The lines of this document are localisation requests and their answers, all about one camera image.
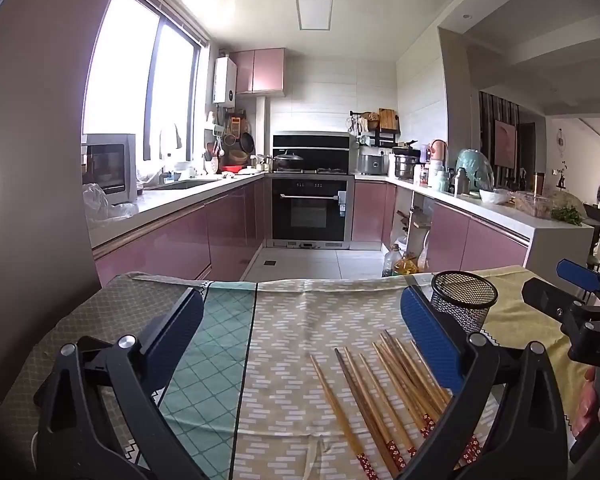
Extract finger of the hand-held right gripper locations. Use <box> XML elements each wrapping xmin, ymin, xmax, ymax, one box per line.
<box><xmin>522</xmin><ymin>276</ymin><xmax>596</xmax><ymax>333</ymax></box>
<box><xmin>556</xmin><ymin>258</ymin><xmax>600</xmax><ymax>306</ymax></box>

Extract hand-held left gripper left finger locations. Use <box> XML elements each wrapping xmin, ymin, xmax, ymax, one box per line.
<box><xmin>36</xmin><ymin>286</ymin><xmax>206</xmax><ymax>480</ymax></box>

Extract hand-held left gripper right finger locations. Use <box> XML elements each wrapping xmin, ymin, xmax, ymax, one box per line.
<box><xmin>395</xmin><ymin>286</ymin><xmax>570</xmax><ymax>480</ymax></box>

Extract black mesh utensil holder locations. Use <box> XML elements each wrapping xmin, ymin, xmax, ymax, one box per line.
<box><xmin>431</xmin><ymin>271</ymin><xmax>499</xmax><ymax>336</ymax></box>

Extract bunch of wooden chopsticks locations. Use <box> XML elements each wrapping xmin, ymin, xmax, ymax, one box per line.
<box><xmin>309</xmin><ymin>329</ymin><xmax>483</xmax><ymax>478</ymax></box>

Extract person's right hand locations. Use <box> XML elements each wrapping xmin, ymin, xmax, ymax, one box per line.
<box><xmin>571</xmin><ymin>366</ymin><xmax>600</xmax><ymax>438</ymax></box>

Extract green leafy herbs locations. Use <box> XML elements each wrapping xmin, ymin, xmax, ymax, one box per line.
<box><xmin>552</xmin><ymin>206</ymin><xmax>583</xmax><ymax>226</ymax></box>

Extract yellow cooking oil bottle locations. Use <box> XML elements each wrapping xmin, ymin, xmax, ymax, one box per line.
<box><xmin>395</xmin><ymin>252</ymin><xmax>420</xmax><ymax>276</ymax></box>

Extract clear food container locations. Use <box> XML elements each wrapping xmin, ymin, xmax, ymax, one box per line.
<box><xmin>512</xmin><ymin>191</ymin><xmax>556</xmax><ymax>218</ymax></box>

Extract pink base cabinet run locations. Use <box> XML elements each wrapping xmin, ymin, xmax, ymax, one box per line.
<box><xmin>92</xmin><ymin>177</ymin><xmax>273</xmax><ymax>288</ymax></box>
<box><xmin>352</xmin><ymin>180</ymin><xmax>593</xmax><ymax>281</ymax></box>

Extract clear bottle with dark liquid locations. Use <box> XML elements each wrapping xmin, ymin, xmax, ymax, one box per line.
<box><xmin>382</xmin><ymin>243</ymin><xmax>403</xmax><ymax>277</ymax></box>

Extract white bowl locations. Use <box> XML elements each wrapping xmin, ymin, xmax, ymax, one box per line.
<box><xmin>479</xmin><ymin>188</ymin><xmax>512</xmax><ymax>206</ymax></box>

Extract patchwork patterned tablecloth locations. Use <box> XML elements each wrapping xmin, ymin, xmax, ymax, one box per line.
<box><xmin>0</xmin><ymin>265</ymin><xmax>596</xmax><ymax>480</ymax></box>

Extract teal covered appliance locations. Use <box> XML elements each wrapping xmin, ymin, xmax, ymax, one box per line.
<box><xmin>455</xmin><ymin>148</ymin><xmax>495</xmax><ymax>193</ymax></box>

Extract clear plastic bag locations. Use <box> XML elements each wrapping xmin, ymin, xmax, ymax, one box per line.
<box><xmin>82</xmin><ymin>183</ymin><xmax>140</xmax><ymax>221</ymax></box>

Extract white thermos jug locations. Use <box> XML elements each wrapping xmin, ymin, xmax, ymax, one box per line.
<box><xmin>427</xmin><ymin>159</ymin><xmax>448</xmax><ymax>188</ymax></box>

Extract black built-in oven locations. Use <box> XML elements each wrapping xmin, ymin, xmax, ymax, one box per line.
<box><xmin>271</xmin><ymin>175</ymin><xmax>355</xmax><ymax>248</ymax></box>

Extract steel steamer pot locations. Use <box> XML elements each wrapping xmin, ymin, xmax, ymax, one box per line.
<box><xmin>393</xmin><ymin>146</ymin><xmax>421</xmax><ymax>179</ymax></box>

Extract silver rice cooker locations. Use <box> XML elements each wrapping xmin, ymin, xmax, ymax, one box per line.
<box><xmin>358</xmin><ymin>153</ymin><xmax>388</xmax><ymax>177</ymax></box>

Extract white microwave oven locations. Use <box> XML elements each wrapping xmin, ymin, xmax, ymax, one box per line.
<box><xmin>81</xmin><ymin>133</ymin><xmax>137</xmax><ymax>206</ymax></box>

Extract black wok with lid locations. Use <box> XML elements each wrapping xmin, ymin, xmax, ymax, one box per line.
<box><xmin>272</xmin><ymin>150</ymin><xmax>306</xmax><ymax>172</ymax></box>

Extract black range hood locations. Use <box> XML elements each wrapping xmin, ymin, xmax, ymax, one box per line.
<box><xmin>272</xmin><ymin>131</ymin><xmax>358</xmax><ymax>171</ymax></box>

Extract large kitchen window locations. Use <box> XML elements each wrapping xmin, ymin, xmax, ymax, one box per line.
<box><xmin>82</xmin><ymin>0</ymin><xmax>203</xmax><ymax>161</ymax></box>

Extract ceiling light panel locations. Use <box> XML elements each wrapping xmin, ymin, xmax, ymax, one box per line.
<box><xmin>295</xmin><ymin>0</ymin><xmax>334</xmax><ymax>31</ymax></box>

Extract framed wall picture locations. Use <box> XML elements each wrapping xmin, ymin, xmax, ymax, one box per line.
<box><xmin>495</xmin><ymin>120</ymin><xmax>518</xmax><ymax>168</ymax></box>

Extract black wall rack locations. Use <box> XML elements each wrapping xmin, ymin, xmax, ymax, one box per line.
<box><xmin>350</xmin><ymin>110</ymin><xmax>401</xmax><ymax>148</ymax></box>

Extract wall utensil rack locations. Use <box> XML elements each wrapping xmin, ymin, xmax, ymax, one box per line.
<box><xmin>206</xmin><ymin>109</ymin><xmax>257</xmax><ymax>173</ymax></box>

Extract white wall water heater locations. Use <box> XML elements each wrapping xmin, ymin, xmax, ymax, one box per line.
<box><xmin>213</xmin><ymin>56</ymin><xmax>238</xmax><ymax>107</ymax></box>

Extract pink wall cabinet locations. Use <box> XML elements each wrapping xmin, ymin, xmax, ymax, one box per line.
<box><xmin>230</xmin><ymin>48</ymin><xmax>287</xmax><ymax>95</ymax></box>

